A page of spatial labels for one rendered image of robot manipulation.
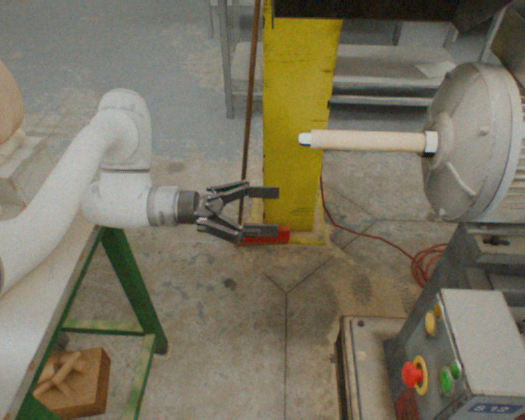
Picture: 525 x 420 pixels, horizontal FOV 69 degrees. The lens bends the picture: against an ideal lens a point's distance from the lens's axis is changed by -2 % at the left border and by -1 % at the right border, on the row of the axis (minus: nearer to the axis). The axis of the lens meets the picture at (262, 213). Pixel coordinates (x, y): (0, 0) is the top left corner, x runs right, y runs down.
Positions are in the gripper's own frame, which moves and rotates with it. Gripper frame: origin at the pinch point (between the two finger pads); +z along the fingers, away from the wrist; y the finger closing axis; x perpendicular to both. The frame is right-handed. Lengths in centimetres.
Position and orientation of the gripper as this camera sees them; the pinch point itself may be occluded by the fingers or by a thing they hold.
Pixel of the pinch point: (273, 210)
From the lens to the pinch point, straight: 83.7
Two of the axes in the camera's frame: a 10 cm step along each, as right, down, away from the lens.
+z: 10.0, 0.4, -0.4
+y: -0.5, 6.0, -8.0
